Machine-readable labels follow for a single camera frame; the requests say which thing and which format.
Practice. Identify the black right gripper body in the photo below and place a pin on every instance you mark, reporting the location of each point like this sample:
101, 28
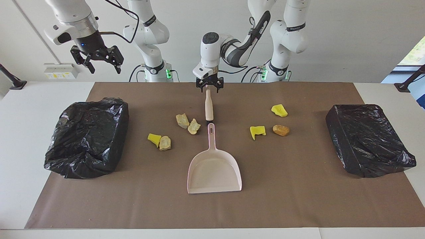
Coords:
91, 43

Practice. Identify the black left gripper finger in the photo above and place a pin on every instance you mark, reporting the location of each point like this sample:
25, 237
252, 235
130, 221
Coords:
220, 85
199, 85

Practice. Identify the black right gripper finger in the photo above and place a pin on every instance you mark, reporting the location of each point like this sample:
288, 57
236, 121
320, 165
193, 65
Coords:
80, 57
117, 58

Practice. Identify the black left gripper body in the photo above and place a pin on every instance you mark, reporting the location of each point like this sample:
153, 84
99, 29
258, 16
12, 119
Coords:
210, 80

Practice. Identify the beige foam chunk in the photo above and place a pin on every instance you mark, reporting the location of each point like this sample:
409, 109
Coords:
182, 120
194, 126
165, 143

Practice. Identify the yellow sponge piece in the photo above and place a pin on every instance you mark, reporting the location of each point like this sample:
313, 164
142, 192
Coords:
256, 132
279, 110

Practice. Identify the yellow sponge wedge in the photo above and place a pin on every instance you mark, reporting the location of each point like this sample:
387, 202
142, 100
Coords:
153, 138

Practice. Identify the brown foam lump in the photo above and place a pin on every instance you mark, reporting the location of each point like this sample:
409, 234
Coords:
281, 130

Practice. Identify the pale pink plastic dustpan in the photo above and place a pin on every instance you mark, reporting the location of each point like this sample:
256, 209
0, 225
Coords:
214, 172

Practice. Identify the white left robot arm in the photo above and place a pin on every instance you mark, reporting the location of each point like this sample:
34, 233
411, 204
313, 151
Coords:
285, 36

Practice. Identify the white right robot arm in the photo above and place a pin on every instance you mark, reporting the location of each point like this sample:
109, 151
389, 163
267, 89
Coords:
149, 33

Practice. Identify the crumpled black bag lined bin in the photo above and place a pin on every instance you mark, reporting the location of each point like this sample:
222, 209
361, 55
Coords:
86, 139

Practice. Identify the smooth black bag lined bin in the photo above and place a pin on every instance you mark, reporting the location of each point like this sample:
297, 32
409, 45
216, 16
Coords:
365, 139

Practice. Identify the brown table mat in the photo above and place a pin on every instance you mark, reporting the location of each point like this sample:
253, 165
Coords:
282, 205

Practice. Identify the white wall socket box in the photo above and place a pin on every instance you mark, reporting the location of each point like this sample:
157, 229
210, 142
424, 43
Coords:
61, 70

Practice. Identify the black camera stand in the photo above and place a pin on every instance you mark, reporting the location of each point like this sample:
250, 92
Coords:
15, 83
403, 87

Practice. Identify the window with dark frame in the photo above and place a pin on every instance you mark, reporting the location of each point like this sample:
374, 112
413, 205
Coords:
415, 53

